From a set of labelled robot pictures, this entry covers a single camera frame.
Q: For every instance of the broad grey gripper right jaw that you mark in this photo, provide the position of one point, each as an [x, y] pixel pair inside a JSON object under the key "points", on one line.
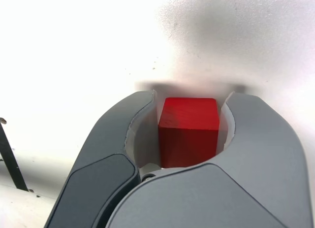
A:
{"points": [[258, 178]]}

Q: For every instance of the narrow grey gripper left jaw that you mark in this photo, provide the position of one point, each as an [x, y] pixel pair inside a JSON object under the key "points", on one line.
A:
{"points": [[103, 149]]}

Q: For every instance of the red cube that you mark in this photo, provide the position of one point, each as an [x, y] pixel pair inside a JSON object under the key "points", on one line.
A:
{"points": [[188, 134]]}

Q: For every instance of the black tape strip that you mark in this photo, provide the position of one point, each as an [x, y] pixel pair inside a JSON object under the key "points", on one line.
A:
{"points": [[12, 164]]}

